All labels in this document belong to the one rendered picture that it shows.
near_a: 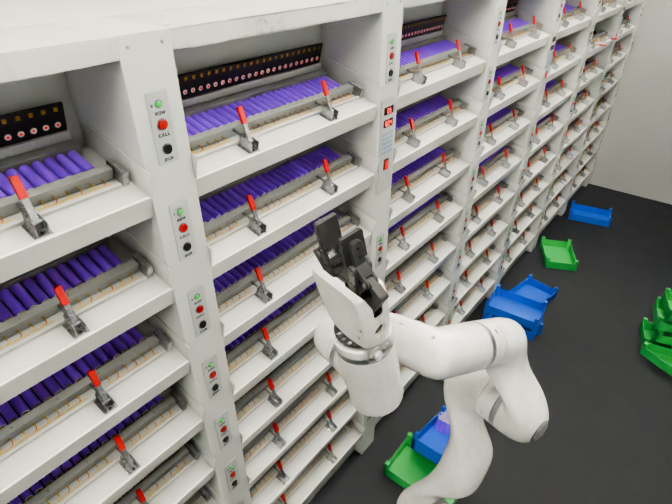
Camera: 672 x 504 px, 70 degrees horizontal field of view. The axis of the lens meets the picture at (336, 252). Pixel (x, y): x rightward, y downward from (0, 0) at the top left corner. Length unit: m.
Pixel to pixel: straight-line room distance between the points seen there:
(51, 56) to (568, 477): 2.32
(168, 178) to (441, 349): 0.55
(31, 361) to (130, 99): 0.45
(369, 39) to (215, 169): 0.58
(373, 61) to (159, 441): 1.07
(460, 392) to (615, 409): 1.77
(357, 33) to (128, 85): 0.70
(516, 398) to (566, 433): 1.60
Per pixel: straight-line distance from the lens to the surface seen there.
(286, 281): 1.30
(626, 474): 2.60
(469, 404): 1.12
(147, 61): 0.86
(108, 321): 0.97
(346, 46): 1.40
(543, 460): 2.49
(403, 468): 2.31
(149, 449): 1.26
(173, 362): 1.14
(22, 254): 0.84
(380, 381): 0.70
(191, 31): 0.91
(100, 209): 0.89
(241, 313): 1.22
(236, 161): 1.01
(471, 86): 2.01
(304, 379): 1.59
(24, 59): 0.78
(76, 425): 1.09
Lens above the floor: 1.94
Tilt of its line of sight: 33 degrees down
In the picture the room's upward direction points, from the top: straight up
